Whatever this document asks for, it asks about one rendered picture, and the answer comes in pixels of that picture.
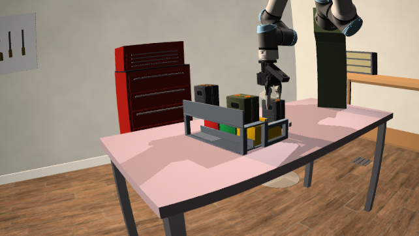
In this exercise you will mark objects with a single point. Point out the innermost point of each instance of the yellow bin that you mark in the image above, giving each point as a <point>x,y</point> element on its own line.
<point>255,133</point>

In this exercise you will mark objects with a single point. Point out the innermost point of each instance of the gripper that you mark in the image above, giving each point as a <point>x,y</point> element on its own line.
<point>269,80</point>

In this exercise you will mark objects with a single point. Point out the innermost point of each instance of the red open bin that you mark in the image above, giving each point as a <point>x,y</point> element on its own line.
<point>211,124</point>

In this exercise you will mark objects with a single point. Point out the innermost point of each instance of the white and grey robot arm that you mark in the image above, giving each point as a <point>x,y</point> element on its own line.
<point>273,32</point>

